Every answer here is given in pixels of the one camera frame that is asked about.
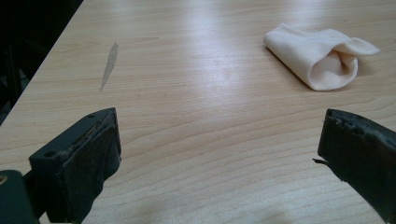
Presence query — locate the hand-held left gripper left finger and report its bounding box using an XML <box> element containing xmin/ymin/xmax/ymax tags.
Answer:
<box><xmin>28</xmin><ymin>106</ymin><xmax>122</xmax><ymax>224</ymax></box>

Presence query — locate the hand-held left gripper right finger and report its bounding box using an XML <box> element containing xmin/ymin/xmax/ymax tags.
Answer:
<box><xmin>312</xmin><ymin>107</ymin><xmax>396</xmax><ymax>224</ymax></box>

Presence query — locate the cream cloth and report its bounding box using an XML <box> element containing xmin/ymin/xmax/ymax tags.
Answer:
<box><xmin>262</xmin><ymin>22</ymin><xmax>381</xmax><ymax>91</ymax></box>

